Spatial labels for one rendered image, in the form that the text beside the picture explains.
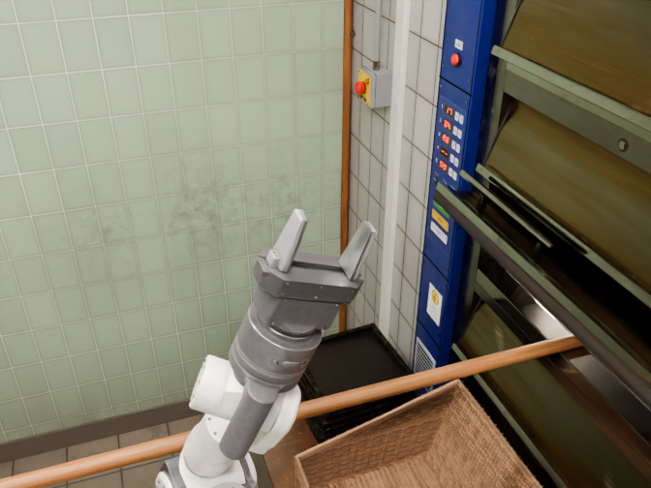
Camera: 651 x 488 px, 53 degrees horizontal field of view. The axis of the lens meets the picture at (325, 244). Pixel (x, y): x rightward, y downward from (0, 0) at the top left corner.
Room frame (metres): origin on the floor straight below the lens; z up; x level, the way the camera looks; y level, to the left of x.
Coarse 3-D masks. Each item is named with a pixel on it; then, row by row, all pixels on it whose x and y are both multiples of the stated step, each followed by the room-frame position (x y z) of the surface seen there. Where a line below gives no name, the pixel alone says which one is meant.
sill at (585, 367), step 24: (504, 288) 1.25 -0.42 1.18; (528, 312) 1.16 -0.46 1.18; (528, 336) 1.12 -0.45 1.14; (552, 336) 1.07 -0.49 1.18; (552, 360) 1.03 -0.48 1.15; (576, 360) 1.00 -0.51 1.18; (576, 384) 0.96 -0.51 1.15; (600, 384) 0.93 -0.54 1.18; (600, 408) 0.89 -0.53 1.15; (624, 408) 0.86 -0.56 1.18; (624, 432) 0.83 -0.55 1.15; (648, 432) 0.81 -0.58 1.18; (648, 456) 0.77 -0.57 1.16
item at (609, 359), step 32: (512, 224) 1.17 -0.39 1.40; (544, 256) 1.04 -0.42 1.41; (576, 256) 1.07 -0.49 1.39; (576, 288) 0.93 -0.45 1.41; (608, 288) 0.95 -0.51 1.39; (576, 320) 0.82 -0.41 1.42; (608, 320) 0.84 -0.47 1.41; (640, 320) 0.85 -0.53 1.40; (608, 352) 0.74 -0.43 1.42; (640, 352) 0.75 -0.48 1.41; (640, 384) 0.68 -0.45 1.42
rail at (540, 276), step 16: (448, 192) 1.24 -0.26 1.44; (464, 208) 1.17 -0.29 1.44; (480, 224) 1.11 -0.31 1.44; (496, 240) 1.05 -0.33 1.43; (512, 256) 1.00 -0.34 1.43; (528, 256) 0.99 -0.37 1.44; (528, 272) 0.95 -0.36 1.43; (544, 272) 0.93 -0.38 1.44; (544, 288) 0.90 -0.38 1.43; (560, 288) 0.88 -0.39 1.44; (576, 304) 0.84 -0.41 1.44; (592, 320) 0.80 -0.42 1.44; (608, 336) 0.76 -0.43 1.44; (624, 352) 0.72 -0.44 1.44; (640, 368) 0.69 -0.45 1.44
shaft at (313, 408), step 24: (480, 360) 0.96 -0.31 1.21; (504, 360) 0.97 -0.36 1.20; (384, 384) 0.90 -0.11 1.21; (408, 384) 0.90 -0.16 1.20; (432, 384) 0.92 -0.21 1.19; (312, 408) 0.84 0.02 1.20; (336, 408) 0.85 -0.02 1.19; (96, 456) 0.73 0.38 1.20; (120, 456) 0.73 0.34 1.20; (144, 456) 0.74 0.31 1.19; (0, 480) 0.69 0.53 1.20; (24, 480) 0.69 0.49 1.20; (48, 480) 0.69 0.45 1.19
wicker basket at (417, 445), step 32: (448, 384) 1.27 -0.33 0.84; (384, 416) 1.21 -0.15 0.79; (416, 416) 1.24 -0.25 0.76; (448, 416) 1.25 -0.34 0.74; (480, 416) 1.16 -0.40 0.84; (320, 448) 1.15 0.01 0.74; (384, 448) 1.21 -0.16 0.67; (416, 448) 1.25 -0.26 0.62; (448, 448) 1.20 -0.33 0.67; (480, 448) 1.12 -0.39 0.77; (512, 448) 1.05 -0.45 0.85; (320, 480) 1.14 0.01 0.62; (352, 480) 1.16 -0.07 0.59; (384, 480) 1.16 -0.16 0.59; (416, 480) 1.16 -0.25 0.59; (448, 480) 1.15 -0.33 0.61; (480, 480) 1.07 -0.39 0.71; (512, 480) 1.00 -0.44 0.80
